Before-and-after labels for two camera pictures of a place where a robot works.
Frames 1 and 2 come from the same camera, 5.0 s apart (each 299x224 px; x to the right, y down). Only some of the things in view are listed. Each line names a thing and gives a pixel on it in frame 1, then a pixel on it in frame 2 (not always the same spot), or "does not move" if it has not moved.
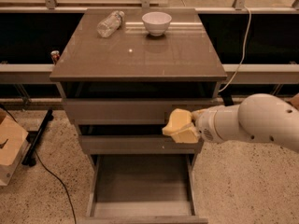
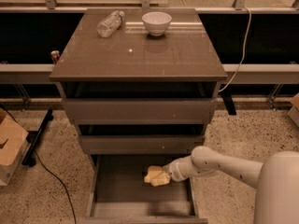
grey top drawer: (130, 111) does not move
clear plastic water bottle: (110, 24) does not move
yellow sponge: (172, 128) to (150, 178)
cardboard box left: (14, 143) does not move
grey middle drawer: (138, 145) does not move
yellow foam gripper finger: (186, 135) to (159, 179)
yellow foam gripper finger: (178, 119) to (155, 171)
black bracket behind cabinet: (226, 97) does not move
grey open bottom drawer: (142, 189) does not move
